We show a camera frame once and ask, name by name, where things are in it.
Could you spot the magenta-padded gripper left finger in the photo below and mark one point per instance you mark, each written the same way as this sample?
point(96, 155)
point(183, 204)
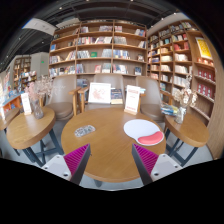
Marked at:
point(55, 165)

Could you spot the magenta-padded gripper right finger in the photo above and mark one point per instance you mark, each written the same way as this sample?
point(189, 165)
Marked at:
point(166, 164)

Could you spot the transparent computer mouse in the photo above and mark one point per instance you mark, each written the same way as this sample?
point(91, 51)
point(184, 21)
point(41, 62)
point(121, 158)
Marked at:
point(84, 131)

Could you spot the white mouse pad red rest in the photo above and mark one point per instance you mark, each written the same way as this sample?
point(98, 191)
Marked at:
point(140, 128)

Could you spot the round wooden side table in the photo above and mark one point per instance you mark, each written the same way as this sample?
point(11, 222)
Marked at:
point(28, 131)
point(186, 131)

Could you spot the glass vase pale dried flowers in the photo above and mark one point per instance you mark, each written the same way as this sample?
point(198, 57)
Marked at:
point(180, 115)

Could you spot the stack of colourful books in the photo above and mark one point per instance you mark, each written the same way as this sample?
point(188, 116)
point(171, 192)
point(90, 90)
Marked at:
point(169, 109)

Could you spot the glass vase pink dried flowers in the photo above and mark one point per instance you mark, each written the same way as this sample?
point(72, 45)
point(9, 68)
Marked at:
point(37, 110)

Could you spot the beige armchair wooden arms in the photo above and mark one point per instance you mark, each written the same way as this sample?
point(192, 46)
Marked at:
point(63, 106)
point(151, 100)
point(105, 78)

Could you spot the small white card sign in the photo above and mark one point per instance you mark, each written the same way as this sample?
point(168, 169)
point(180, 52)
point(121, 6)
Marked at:
point(26, 103)

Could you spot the white table sign red print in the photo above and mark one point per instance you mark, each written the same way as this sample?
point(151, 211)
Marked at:
point(132, 98)

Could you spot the light blue book stack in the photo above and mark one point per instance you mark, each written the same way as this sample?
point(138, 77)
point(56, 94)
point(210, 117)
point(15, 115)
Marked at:
point(143, 90)

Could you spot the dark cover book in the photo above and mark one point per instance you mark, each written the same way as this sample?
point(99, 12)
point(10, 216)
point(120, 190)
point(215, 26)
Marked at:
point(116, 96)

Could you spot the white framed red print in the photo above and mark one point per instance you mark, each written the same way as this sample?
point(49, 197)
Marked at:
point(99, 92)

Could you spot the distant small bookshelf unit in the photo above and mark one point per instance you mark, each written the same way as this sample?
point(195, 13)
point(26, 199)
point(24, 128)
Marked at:
point(23, 71)

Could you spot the wide wooden bookshelf unit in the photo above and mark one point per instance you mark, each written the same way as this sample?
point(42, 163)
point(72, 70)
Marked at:
point(100, 41)

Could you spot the white hanging ceiling sign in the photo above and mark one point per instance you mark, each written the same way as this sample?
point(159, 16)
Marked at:
point(39, 26)

